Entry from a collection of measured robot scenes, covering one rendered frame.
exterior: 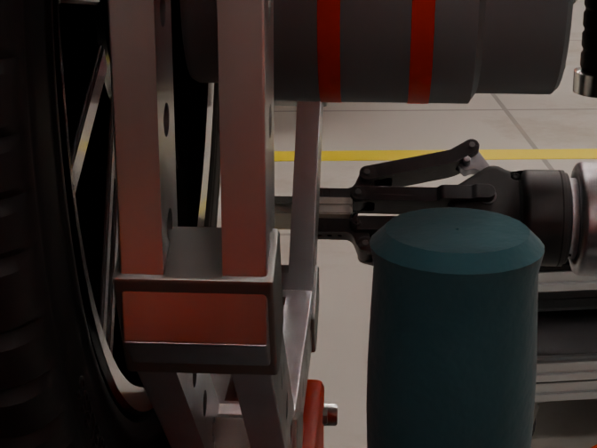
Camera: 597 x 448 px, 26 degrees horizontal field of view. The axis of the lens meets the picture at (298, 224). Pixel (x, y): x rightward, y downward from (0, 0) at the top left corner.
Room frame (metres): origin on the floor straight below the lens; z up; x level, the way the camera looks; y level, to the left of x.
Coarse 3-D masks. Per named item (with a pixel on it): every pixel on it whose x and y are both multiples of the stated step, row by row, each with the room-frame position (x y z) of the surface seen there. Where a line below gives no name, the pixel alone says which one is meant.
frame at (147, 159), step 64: (128, 0) 0.49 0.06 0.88; (256, 0) 0.49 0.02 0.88; (128, 64) 0.49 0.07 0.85; (256, 64) 0.49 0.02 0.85; (128, 128) 0.49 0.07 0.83; (256, 128) 0.49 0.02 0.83; (320, 128) 0.95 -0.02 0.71; (128, 192) 0.49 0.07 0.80; (256, 192) 0.49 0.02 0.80; (128, 256) 0.49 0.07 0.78; (192, 256) 0.50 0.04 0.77; (256, 256) 0.49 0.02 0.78; (128, 320) 0.49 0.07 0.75; (192, 320) 0.49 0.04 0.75; (256, 320) 0.49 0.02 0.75; (192, 384) 0.56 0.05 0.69; (256, 384) 0.52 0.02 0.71
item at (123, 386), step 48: (96, 0) 0.68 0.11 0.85; (96, 48) 0.69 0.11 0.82; (96, 96) 0.67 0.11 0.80; (192, 96) 0.97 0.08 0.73; (96, 144) 0.70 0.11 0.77; (192, 144) 0.94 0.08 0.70; (96, 192) 0.69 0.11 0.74; (192, 192) 0.92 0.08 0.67; (96, 240) 0.67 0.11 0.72; (96, 288) 0.66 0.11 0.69; (96, 336) 0.55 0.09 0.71
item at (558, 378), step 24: (552, 288) 1.74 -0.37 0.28; (576, 288) 1.74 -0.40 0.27; (552, 312) 2.06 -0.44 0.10; (576, 312) 2.06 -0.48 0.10; (552, 336) 1.96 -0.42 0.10; (576, 336) 1.96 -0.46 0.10; (552, 360) 1.75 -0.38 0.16; (576, 360) 1.75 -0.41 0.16; (552, 384) 1.74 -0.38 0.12; (576, 384) 1.74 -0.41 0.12
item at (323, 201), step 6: (276, 198) 0.96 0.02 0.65; (282, 198) 0.96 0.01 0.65; (288, 198) 0.96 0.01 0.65; (324, 198) 0.96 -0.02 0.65; (330, 198) 0.96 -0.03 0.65; (336, 198) 0.96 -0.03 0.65; (342, 198) 0.96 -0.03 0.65; (348, 198) 0.96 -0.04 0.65; (324, 204) 0.96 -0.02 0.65; (330, 204) 0.96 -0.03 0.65; (336, 204) 0.96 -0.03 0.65; (342, 204) 0.96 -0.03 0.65; (348, 204) 0.96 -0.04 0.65
